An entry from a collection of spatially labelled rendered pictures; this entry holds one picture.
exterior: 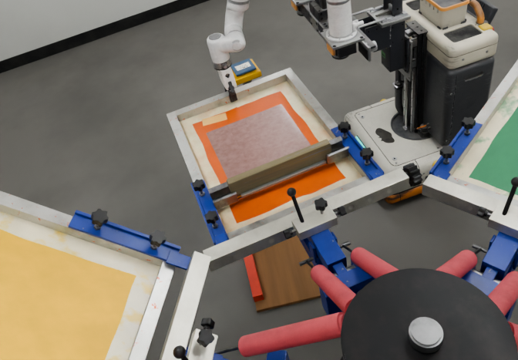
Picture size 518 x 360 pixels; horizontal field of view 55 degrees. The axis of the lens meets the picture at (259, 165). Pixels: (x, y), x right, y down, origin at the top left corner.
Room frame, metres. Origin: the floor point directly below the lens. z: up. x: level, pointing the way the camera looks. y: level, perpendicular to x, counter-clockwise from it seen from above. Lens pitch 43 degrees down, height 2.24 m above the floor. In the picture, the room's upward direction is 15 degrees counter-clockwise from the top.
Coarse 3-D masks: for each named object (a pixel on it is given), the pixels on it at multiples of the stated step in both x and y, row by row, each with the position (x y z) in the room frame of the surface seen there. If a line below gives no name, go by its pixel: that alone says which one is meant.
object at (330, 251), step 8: (320, 232) 0.92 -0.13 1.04; (328, 232) 0.91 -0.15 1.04; (312, 240) 0.90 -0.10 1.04; (320, 240) 0.89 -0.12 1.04; (328, 240) 0.88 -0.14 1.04; (320, 248) 0.86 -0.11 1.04; (328, 248) 0.85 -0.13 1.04; (336, 248) 0.84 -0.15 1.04; (320, 256) 0.85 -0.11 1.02; (328, 256) 0.83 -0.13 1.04; (336, 256) 0.82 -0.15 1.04; (344, 256) 0.81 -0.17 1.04; (328, 264) 0.80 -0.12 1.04; (344, 264) 0.81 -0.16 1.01
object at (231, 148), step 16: (224, 112) 1.73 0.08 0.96; (208, 128) 1.65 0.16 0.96; (224, 128) 1.62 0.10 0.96; (240, 128) 1.59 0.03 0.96; (208, 144) 1.55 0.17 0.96; (224, 144) 1.52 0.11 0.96; (240, 144) 1.50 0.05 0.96; (256, 144) 1.47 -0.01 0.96; (208, 160) 1.45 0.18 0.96; (224, 160) 1.43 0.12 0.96; (240, 160) 1.41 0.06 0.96; (256, 160) 1.38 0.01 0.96; (224, 176) 1.35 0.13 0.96; (256, 192) 1.22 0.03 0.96; (272, 192) 1.20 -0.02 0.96; (240, 208) 1.17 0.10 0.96; (256, 208) 1.15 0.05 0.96; (272, 208) 1.13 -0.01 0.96
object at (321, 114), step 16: (256, 80) 1.85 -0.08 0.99; (272, 80) 1.83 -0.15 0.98; (288, 80) 1.81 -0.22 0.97; (224, 96) 1.79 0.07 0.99; (240, 96) 1.80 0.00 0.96; (304, 96) 1.65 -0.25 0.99; (176, 112) 1.77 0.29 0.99; (192, 112) 1.76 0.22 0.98; (320, 112) 1.52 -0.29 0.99; (176, 128) 1.66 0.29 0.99; (192, 160) 1.44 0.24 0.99; (352, 160) 1.23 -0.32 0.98; (192, 176) 1.35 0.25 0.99; (336, 192) 1.10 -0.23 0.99; (288, 208) 1.08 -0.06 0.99; (256, 224) 1.05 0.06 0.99
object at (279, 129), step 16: (272, 96) 1.75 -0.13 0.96; (240, 112) 1.70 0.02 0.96; (256, 112) 1.67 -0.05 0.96; (272, 112) 1.65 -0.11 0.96; (288, 112) 1.62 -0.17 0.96; (256, 128) 1.57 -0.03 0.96; (272, 128) 1.54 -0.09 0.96; (288, 128) 1.52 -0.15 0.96; (304, 128) 1.49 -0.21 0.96; (272, 144) 1.45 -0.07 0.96; (288, 144) 1.42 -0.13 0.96; (304, 144) 1.40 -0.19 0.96; (304, 176) 1.24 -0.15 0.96; (320, 176) 1.22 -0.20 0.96; (336, 176) 1.20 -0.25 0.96; (304, 192) 1.16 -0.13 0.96
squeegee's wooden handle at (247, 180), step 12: (324, 144) 1.26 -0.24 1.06; (288, 156) 1.25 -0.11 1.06; (300, 156) 1.24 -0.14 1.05; (312, 156) 1.25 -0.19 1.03; (324, 156) 1.26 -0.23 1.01; (264, 168) 1.22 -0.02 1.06; (276, 168) 1.22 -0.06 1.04; (288, 168) 1.23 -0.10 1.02; (300, 168) 1.24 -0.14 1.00; (228, 180) 1.21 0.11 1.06; (240, 180) 1.20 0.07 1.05; (252, 180) 1.21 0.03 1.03; (264, 180) 1.21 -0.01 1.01; (240, 192) 1.20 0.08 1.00
